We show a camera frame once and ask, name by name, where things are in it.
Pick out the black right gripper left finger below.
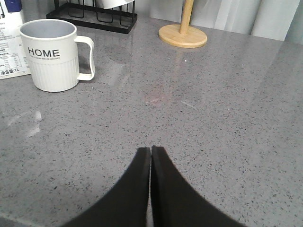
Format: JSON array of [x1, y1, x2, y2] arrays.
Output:
[[63, 148, 151, 227]]

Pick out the wooden mug tree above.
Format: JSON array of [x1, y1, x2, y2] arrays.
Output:
[[159, 0, 207, 48]]

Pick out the cream HOME mug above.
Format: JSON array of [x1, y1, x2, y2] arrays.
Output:
[[19, 19, 96, 92]]

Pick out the white ribbed mug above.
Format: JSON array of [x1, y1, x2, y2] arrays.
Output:
[[97, 0, 134, 9]]

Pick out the blue white milk carton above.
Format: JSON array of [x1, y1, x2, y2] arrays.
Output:
[[0, 0, 30, 79]]

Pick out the black wire mug rack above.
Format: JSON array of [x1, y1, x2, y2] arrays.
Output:
[[46, 0, 137, 34]]

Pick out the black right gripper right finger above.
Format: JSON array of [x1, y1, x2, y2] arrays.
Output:
[[151, 146, 242, 227]]

